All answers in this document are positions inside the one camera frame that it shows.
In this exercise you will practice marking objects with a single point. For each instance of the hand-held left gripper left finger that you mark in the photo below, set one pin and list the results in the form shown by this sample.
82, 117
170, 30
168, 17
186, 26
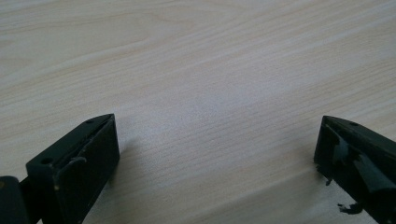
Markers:
81, 168

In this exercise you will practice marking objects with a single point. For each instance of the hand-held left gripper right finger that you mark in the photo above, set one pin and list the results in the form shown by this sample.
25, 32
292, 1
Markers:
355, 155

